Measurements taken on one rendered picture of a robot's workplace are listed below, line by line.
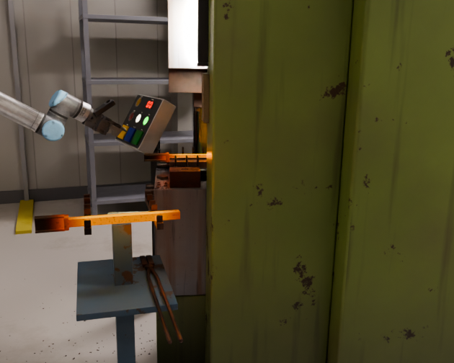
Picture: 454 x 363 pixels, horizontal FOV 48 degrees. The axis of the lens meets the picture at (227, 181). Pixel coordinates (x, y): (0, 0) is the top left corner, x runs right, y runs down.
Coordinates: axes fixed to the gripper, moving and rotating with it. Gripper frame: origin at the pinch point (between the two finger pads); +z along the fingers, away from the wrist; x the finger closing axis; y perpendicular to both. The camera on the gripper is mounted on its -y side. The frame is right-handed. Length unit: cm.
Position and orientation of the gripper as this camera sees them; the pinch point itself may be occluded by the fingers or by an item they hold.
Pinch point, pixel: (125, 129)
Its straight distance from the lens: 255.4
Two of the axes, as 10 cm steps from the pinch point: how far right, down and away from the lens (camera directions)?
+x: 5.2, 2.2, -8.3
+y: -4.4, 9.0, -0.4
